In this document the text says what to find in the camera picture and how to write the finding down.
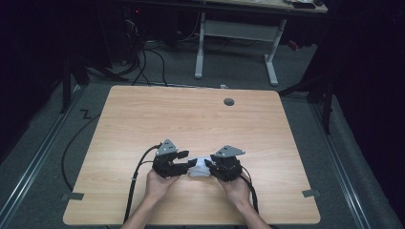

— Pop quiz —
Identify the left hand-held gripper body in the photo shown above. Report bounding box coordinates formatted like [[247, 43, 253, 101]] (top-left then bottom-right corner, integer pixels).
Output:
[[151, 137, 180, 179]]

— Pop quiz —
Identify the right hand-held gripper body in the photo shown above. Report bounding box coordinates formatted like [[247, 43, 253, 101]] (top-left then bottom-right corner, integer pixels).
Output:
[[210, 144, 246, 183]]

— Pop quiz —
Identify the person's left hand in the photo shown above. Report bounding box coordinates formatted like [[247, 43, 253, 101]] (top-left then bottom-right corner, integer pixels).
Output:
[[144, 169, 181, 203]]

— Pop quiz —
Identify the person's right hand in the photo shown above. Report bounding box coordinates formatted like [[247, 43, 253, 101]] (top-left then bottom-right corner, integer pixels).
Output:
[[217, 173, 252, 208]]

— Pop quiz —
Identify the black metal stand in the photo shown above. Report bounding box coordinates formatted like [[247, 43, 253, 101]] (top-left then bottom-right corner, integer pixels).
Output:
[[59, 53, 128, 115], [278, 73, 335, 135]]

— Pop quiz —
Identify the black computer tower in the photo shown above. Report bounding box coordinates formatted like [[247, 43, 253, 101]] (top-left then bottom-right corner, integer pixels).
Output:
[[122, 5, 145, 65]]

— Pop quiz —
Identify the white-framed wooden desk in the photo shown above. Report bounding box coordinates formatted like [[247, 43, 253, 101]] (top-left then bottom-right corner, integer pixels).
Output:
[[190, 0, 329, 87]]

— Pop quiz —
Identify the dark curtain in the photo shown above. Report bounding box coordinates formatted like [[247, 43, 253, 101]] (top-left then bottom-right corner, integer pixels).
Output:
[[318, 0, 405, 220], [0, 0, 106, 163]]

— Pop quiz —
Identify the black device on desk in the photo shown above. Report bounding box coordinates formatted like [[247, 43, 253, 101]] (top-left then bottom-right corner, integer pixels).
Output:
[[290, 0, 317, 10]]

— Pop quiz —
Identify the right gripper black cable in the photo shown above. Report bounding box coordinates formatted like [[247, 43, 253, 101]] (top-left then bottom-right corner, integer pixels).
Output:
[[240, 165, 260, 214]]

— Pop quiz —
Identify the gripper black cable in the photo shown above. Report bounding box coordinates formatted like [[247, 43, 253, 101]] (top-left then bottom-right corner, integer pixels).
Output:
[[123, 143, 163, 223], [240, 165, 260, 214]]

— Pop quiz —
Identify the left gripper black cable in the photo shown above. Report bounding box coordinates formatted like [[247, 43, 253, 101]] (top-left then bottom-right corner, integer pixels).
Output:
[[123, 143, 163, 223]]

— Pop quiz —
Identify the long black floor cable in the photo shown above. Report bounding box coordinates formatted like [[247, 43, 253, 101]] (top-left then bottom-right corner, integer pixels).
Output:
[[60, 113, 102, 192]]

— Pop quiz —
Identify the aluminium floor rail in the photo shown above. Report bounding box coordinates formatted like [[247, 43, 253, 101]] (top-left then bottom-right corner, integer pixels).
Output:
[[309, 103, 373, 229], [0, 85, 84, 221]]

